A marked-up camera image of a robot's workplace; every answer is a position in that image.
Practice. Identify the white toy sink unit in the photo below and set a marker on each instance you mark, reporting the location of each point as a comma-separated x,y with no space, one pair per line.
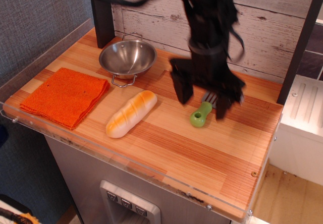
297,147

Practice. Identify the green handled grey spatula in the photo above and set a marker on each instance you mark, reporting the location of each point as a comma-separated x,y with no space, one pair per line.
208,103

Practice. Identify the toy bread loaf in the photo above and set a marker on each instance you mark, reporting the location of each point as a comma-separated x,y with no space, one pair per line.
131,114

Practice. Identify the silver dispenser panel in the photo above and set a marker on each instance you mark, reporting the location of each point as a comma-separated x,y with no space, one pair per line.
123,206

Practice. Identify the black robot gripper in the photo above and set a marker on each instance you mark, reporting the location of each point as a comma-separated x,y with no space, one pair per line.
210,71

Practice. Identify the dark shelf post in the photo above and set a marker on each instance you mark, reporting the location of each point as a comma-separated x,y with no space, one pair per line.
304,37
103,21

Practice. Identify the orange object bottom left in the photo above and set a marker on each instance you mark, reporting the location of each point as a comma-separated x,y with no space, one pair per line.
26,218

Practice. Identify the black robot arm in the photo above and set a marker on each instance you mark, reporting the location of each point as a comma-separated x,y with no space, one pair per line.
211,24

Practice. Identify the dark right shelf post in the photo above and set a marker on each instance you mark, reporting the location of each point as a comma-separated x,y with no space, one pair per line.
304,37

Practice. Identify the steel pan with handles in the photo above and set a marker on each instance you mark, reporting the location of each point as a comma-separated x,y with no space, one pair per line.
127,59

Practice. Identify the dark left shelf post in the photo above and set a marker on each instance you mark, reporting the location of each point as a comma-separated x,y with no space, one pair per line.
103,21

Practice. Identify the clear acrylic edge guard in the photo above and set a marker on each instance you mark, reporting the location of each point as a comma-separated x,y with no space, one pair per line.
218,166

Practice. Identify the grey toy fridge cabinet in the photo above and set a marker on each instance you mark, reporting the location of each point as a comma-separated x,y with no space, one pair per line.
83,171

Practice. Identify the orange folded cloth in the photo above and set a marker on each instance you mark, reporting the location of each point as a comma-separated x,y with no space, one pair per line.
66,97

